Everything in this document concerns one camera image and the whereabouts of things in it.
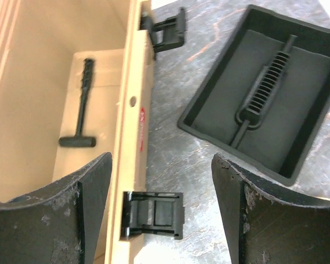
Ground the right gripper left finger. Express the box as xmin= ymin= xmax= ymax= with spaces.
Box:
xmin=0 ymin=152 xmax=112 ymax=263

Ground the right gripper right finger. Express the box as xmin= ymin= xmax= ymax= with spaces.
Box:
xmin=211 ymin=154 xmax=330 ymax=263

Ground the tan plastic toolbox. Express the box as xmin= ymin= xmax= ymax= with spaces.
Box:
xmin=0 ymin=1 xmax=186 ymax=263

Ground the black toolbox tray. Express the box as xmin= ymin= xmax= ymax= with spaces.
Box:
xmin=178 ymin=5 xmax=330 ymax=186

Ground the black mallet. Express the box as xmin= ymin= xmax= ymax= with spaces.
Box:
xmin=58 ymin=58 xmax=96 ymax=148

